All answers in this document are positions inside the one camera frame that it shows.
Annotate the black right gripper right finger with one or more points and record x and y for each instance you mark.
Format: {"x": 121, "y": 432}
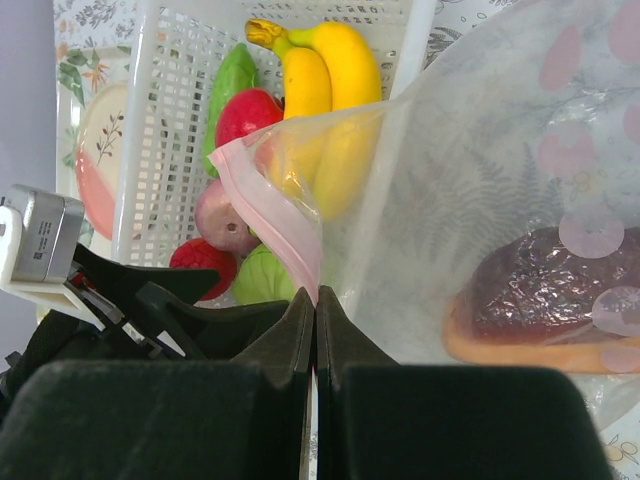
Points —
{"x": 379, "y": 419}

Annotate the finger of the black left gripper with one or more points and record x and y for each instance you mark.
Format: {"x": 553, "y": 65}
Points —
{"x": 197, "y": 333}

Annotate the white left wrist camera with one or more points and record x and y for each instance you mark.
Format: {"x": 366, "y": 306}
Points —
{"x": 38, "y": 242}

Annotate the green cabbage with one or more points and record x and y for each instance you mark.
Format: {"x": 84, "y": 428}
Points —
{"x": 262, "y": 278}

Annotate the floral table mat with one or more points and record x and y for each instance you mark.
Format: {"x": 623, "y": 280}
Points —
{"x": 106, "y": 24}

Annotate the green cucumber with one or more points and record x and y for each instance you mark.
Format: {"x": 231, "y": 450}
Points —
{"x": 236, "y": 73}

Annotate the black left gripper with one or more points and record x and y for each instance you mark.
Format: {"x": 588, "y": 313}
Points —
{"x": 124, "y": 330}

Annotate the pink beige round plate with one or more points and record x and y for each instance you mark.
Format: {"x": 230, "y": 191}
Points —
{"x": 98, "y": 156}

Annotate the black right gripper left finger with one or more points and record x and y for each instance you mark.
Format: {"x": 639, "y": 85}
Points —
{"x": 242, "y": 418}

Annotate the clear zip top bag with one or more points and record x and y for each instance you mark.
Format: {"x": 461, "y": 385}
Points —
{"x": 530, "y": 120}

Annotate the red strawberry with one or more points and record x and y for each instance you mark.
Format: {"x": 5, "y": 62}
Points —
{"x": 197, "y": 253}

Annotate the yellow banana bunch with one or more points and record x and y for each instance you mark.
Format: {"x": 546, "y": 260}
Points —
{"x": 326, "y": 68}

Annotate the leaf patterned tray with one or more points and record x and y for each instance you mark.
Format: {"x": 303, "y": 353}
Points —
{"x": 82, "y": 73}

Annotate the red apple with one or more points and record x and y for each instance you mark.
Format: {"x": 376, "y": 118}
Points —
{"x": 246, "y": 112}

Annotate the purple onion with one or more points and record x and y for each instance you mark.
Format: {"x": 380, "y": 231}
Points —
{"x": 219, "y": 224}

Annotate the white plastic basket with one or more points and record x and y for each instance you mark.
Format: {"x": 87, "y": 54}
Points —
{"x": 178, "y": 48}

